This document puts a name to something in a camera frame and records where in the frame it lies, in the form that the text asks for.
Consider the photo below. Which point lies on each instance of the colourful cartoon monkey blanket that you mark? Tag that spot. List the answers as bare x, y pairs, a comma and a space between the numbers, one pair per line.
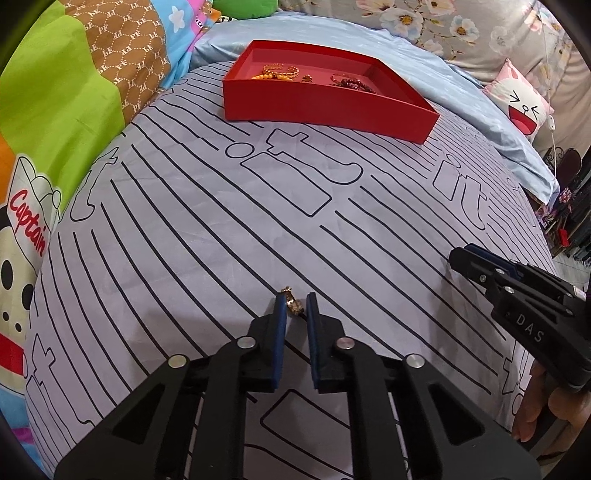
51, 138

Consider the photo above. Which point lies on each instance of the person's right hand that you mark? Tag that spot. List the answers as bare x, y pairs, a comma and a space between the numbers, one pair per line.
531, 406

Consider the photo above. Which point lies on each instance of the red shallow box tray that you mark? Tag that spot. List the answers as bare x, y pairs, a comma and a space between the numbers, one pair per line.
323, 108

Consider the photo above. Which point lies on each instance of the dark chair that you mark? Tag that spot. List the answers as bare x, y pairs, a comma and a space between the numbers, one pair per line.
570, 168

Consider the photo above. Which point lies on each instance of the grey floral bedding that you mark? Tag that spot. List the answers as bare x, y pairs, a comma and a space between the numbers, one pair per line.
461, 27

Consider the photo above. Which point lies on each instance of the thin red gold bangle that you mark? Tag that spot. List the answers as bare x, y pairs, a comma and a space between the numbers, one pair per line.
339, 76

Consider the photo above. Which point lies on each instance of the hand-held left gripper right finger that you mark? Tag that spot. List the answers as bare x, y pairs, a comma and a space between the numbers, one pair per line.
315, 344

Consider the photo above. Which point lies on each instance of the pink cartoon face cushion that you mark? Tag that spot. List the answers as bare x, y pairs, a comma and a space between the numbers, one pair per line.
519, 104

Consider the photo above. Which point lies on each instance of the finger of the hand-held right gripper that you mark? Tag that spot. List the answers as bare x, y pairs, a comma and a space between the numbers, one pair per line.
496, 263
466, 263

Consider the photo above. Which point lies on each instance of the grey black-striped bed sheet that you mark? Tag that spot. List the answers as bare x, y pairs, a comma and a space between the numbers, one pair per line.
207, 230

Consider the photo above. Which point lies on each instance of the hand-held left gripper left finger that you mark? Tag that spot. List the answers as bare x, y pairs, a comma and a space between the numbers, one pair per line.
277, 344

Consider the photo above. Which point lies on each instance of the green plush pillow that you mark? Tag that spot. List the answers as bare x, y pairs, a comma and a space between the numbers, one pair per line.
244, 5

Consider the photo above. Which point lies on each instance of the light blue sheet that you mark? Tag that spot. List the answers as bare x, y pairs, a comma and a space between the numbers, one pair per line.
461, 92

